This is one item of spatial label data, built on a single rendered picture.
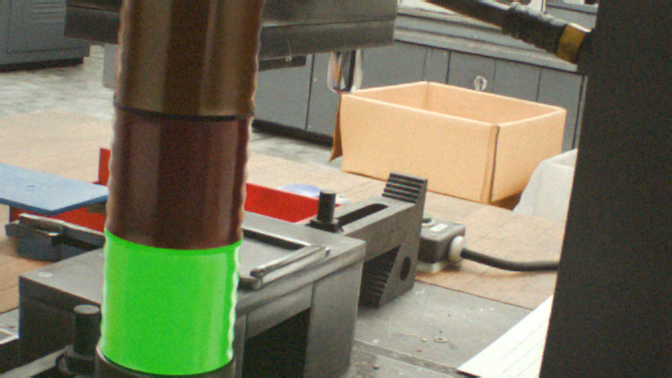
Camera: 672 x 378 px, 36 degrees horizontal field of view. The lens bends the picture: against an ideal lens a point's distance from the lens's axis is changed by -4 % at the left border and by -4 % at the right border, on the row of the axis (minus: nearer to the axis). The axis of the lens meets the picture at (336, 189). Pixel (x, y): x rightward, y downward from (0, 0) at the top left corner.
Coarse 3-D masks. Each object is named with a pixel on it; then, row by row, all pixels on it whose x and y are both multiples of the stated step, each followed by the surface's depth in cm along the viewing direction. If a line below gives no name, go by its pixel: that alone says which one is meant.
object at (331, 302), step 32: (320, 288) 62; (352, 288) 66; (32, 320) 53; (64, 320) 52; (256, 320) 56; (288, 320) 62; (320, 320) 63; (352, 320) 67; (32, 352) 54; (256, 352) 64; (288, 352) 63; (320, 352) 64
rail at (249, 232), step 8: (248, 232) 64; (256, 232) 64; (264, 232) 64; (264, 240) 64; (272, 240) 64; (280, 240) 63; (288, 240) 63; (296, 240) 63; (288, 248) 63; (296, 248) 63; (328, 248) 62
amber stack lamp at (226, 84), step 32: (128, 0) 27; (160, 0) 26; (192, 0) 26; (224, 0) 26; (256, 0) 27; (128, 32) 27; (160, 32) 26; (192, 32) 26; (224, 32) 26; (256, 32) 27; (128, 64) 27; (160, 64) 26; (192, 64) 26; (224, 64) 27; (256, 64) 28; (128, 96) 27; (160, 96) 27; (192, 96) 27; (224, 96) 27
